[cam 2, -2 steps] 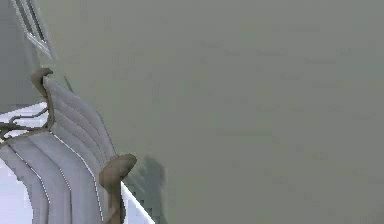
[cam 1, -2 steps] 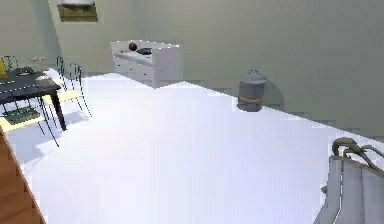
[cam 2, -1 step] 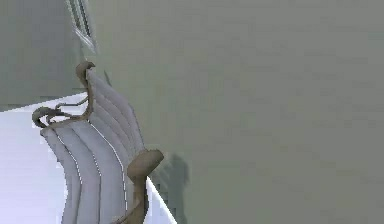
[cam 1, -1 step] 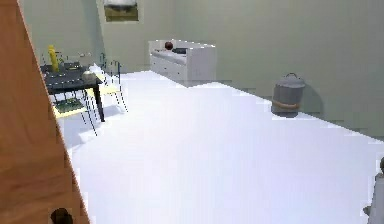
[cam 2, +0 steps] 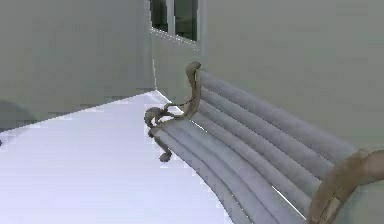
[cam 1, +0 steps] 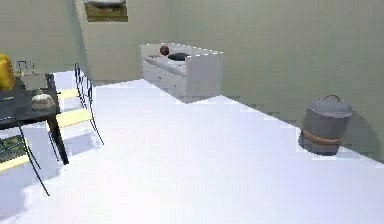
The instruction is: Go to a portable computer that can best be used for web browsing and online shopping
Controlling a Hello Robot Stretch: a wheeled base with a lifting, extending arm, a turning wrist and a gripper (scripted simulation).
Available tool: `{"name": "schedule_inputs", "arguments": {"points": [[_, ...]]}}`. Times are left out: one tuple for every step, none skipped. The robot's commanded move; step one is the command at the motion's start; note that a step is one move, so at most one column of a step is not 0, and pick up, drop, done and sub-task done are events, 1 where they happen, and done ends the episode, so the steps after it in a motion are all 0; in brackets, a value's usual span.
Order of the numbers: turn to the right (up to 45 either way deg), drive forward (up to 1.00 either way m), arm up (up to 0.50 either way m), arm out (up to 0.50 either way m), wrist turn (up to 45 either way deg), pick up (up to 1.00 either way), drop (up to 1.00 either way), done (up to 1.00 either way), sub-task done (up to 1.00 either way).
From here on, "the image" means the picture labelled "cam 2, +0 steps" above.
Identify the grey slatted bench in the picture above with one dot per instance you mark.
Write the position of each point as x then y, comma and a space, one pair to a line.
253, 143

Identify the white framed window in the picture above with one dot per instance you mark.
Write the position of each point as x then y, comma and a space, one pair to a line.
174, 18

